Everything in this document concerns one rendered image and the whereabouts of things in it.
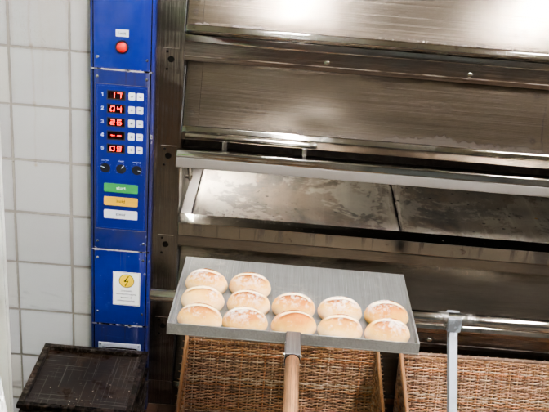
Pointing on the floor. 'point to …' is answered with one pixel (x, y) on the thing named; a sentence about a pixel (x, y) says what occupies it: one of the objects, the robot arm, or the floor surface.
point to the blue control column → (124, 240)
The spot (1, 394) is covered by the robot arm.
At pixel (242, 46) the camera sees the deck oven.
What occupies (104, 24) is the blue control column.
